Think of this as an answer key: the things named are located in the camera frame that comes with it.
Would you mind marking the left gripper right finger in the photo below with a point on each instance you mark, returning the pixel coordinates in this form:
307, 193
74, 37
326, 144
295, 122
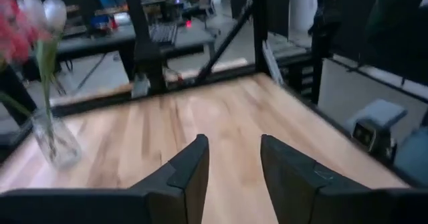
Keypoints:
294, 190

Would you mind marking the black aluminium table frame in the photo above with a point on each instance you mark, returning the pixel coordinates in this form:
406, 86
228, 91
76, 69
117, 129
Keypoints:
100, 100

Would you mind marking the grey padded stool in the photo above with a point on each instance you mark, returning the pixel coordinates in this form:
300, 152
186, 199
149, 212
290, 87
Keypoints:
378, 112

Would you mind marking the ribbed clear glass vase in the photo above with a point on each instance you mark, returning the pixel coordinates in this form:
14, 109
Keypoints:
57, 143

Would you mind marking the silver mounting plate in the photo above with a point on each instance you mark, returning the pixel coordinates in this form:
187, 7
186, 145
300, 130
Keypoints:
140, 87

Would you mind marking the blue chair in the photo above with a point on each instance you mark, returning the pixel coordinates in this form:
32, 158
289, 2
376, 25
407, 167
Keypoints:
414, 157

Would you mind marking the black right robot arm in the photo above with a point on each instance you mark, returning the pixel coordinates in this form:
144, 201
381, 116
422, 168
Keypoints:
147, 53

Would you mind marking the black keyboard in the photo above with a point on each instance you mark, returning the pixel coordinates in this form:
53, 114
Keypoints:
164, 34

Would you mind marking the grey desk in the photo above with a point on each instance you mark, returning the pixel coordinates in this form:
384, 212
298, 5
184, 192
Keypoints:
100, 41

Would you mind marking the black slanted stand leg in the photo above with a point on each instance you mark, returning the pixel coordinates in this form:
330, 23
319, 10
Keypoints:
224, 45

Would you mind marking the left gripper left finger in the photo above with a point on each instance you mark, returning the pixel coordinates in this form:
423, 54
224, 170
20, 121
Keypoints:
180, 190

